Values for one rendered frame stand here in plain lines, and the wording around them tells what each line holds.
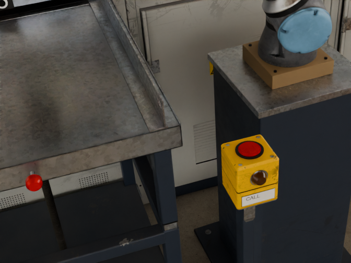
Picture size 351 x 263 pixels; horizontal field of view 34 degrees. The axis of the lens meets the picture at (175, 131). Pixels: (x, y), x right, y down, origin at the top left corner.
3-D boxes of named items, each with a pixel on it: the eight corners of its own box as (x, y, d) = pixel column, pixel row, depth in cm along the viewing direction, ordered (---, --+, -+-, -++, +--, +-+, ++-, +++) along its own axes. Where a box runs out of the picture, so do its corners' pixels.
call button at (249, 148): (264, 158, 101) (265, 151, 100) (243, 164, 100) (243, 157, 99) (255, 145, 104) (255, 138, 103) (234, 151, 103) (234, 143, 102)
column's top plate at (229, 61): (308, 34, 169) (308, 27, 168) (374, 87, 144) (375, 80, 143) (207, 59, 162) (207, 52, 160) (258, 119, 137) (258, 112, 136)
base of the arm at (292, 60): (303, 33, 156) (306, -1, 150) (326, 61, 144) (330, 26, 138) (249, 42, 154) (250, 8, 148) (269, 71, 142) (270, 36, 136)
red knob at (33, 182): (45, 191, 111) (41, 178, 109) (28, 195, 111) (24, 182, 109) (42, 177, 115) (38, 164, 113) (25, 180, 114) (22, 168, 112)
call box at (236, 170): (278, 200, 105) (280, 157, 99) (237, 212, 103) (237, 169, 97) (260, 173, 111) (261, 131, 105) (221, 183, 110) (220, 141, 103)
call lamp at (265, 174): (270, 187, 100) (271, 172, 98) (252, 191, 100) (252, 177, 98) (267, 181, 101) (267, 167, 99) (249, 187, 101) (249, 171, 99)
